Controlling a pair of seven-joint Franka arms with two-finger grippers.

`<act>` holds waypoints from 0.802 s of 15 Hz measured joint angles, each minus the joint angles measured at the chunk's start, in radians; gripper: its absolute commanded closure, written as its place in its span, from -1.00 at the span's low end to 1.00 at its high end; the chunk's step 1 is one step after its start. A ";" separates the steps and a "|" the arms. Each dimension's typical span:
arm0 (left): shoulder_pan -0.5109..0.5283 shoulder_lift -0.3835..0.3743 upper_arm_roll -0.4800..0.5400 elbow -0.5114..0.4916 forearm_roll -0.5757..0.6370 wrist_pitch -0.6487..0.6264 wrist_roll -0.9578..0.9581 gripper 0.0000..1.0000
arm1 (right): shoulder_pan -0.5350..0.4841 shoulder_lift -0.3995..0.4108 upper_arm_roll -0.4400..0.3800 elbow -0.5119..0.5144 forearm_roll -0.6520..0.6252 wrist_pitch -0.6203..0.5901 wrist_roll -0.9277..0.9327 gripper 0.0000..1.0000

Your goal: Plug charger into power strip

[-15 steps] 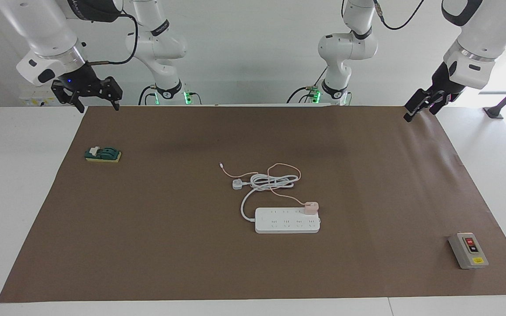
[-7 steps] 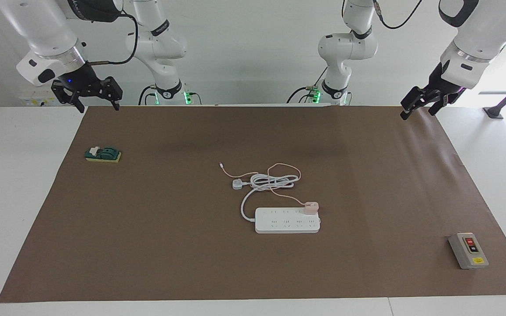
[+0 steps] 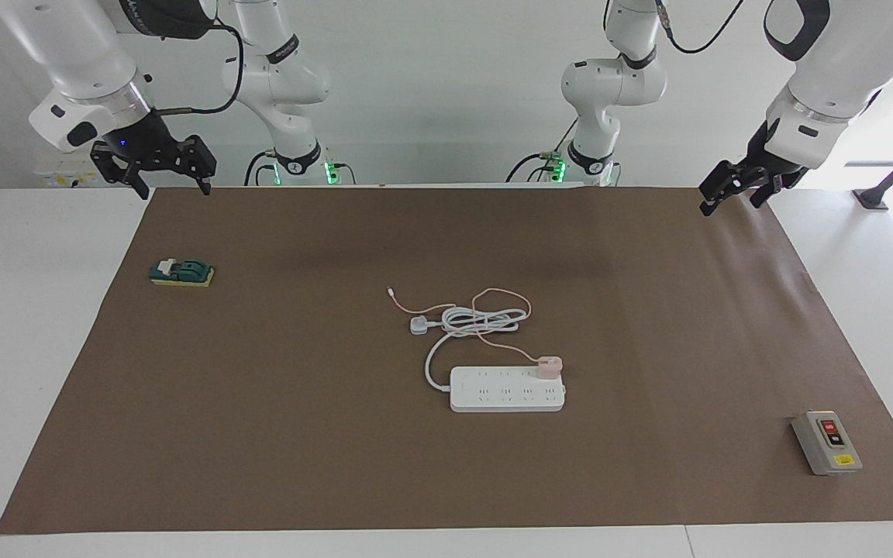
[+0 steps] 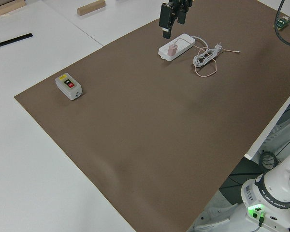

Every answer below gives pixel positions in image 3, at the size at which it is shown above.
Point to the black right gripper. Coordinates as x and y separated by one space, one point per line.
148 147

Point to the white wall socket box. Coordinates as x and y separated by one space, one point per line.
63 178

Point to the pink charger adapter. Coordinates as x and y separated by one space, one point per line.
549 367

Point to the green knife switch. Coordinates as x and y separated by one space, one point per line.
183 273

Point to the brown paper table mat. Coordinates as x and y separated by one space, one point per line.
260 465

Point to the white power strip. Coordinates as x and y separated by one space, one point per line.
501 391

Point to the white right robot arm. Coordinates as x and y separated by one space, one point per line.
74 54

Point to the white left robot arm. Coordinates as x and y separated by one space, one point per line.
842 62

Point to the grey on-off switch box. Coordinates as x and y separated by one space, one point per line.
826 446

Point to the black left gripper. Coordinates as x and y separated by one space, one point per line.
760 159

